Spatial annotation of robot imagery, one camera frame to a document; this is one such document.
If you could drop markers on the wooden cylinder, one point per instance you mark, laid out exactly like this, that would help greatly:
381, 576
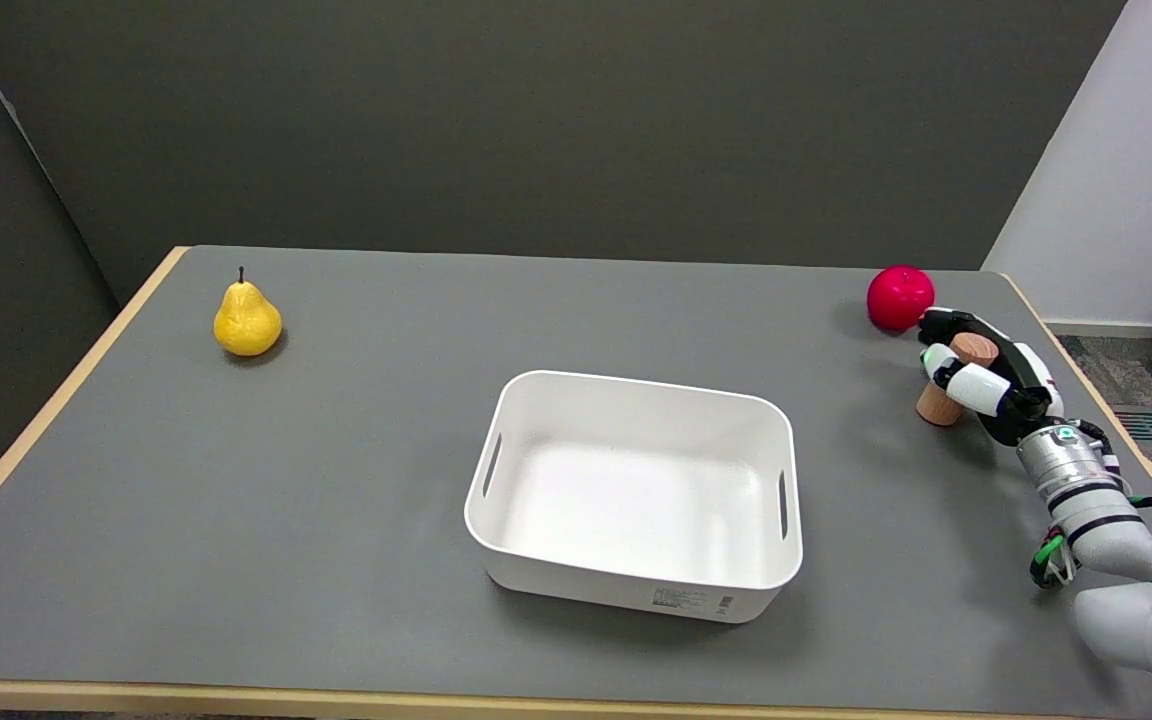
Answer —
951, 385

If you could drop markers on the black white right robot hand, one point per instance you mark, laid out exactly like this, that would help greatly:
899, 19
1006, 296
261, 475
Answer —
986, 375

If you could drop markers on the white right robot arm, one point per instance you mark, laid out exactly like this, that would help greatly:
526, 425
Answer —
1106, 530

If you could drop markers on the yellow toy pear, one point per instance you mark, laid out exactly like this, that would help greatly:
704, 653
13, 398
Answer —
246, 318

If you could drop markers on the magenta toy apple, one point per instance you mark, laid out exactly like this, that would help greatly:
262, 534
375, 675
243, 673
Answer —
900, 297

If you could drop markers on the white plastic bin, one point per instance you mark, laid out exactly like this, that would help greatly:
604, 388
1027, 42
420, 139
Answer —
636, 495

